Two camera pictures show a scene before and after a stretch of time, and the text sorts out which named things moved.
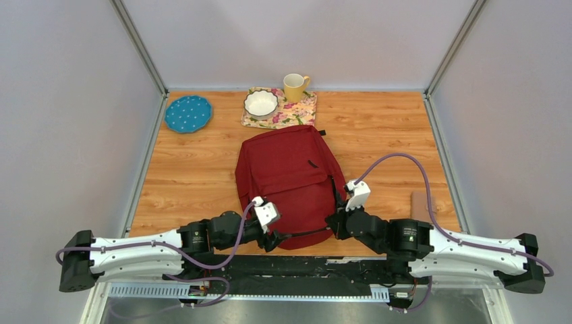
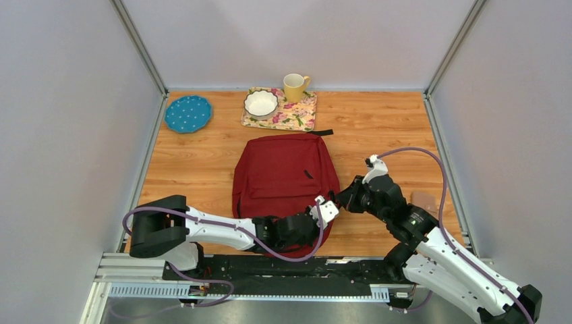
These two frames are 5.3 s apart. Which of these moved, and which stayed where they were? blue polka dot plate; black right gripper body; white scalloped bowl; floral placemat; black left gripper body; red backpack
Moved: black right gripper body; black left gripper body
Stayed: floral placemat; red backpack; white scalloped bowl; blue polka dot plate
